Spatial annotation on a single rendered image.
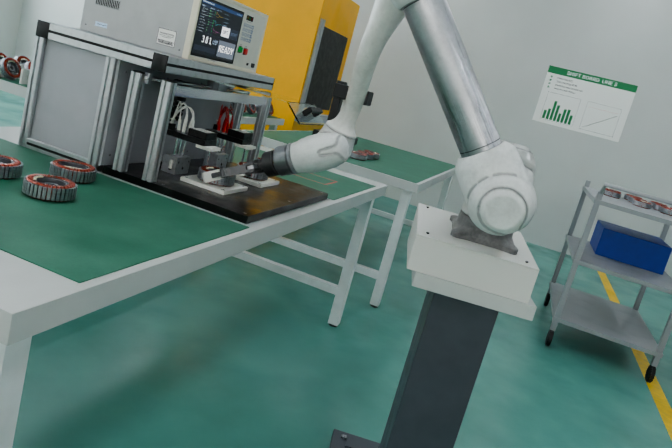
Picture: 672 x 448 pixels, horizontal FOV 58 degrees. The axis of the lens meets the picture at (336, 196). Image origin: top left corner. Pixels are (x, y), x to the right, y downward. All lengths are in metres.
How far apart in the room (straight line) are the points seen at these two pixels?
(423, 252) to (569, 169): 5.44
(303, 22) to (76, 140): 3.88
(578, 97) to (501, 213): 5.60
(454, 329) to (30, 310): 1.11
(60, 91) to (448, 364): 1.34
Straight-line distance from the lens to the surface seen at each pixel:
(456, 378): 1.77
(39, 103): 1.96
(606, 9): 7.07
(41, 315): 1.00
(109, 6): 1.98
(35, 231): 1.27
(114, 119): 1.81
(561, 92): 6.94
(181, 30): 1.83
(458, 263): 1.58
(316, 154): 1.65
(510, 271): 1.60
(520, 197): 1.39
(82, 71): 1.86
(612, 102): 6.97
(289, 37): 5.57
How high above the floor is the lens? 1.17
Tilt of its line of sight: 11 degrees down
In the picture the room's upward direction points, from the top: 15 degrees clockwise
